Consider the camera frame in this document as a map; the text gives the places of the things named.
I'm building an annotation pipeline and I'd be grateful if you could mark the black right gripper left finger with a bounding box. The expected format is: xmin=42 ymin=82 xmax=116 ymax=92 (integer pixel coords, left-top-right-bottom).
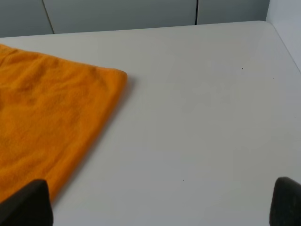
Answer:
xmin=0 ymin=179 xmax=54 ymax=226

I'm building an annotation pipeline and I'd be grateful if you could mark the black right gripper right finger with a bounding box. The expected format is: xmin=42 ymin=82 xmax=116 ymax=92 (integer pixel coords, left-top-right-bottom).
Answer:
xmin=269 ymin=177 xmax=301 ymax=226

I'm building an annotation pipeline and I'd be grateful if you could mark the orange terry towel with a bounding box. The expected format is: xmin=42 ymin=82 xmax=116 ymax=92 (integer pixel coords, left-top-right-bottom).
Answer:
xmin=0 ymin=45 xmax=127 ymax=201

